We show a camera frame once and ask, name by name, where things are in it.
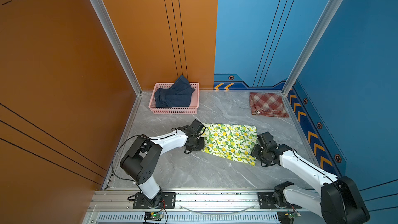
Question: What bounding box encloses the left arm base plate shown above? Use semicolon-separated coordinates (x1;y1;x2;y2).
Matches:
133;192;176;209

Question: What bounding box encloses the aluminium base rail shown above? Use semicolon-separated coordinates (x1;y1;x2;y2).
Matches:
82;189;325;224

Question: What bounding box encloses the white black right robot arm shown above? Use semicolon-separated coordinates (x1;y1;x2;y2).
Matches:
251;144;370;224

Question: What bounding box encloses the lemon print skirt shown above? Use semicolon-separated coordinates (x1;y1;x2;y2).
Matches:
202;123;258;166

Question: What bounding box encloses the pink perforated plastic basket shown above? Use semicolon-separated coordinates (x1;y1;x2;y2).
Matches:
148;83;200;115

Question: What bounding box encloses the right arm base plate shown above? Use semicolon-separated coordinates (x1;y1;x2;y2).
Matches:
257;191;278;209

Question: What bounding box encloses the dark navy skirt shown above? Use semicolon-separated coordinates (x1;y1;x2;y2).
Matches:
154;75;195;108

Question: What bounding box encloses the right circuit board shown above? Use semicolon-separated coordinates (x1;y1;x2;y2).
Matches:
277;212;301;224

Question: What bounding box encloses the red plaid skirt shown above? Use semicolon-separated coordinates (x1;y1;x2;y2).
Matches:
249;92;289;118

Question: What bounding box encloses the green circuit board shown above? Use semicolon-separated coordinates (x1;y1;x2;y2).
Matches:
143;212;165;224

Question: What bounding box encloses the aluminium left corner post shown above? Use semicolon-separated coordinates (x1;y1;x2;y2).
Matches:
89;0;142;96

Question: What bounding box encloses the aluminium corner post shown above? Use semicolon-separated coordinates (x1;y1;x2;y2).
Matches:
89;0;142;96
282;0;343;96

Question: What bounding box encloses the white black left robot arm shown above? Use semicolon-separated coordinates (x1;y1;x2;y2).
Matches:
120;124;205;208

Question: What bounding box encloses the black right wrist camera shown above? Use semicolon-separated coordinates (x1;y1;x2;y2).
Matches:
257;132;277;149

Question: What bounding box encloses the aluminium right corner post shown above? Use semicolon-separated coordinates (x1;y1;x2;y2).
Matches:
282;0;343;96

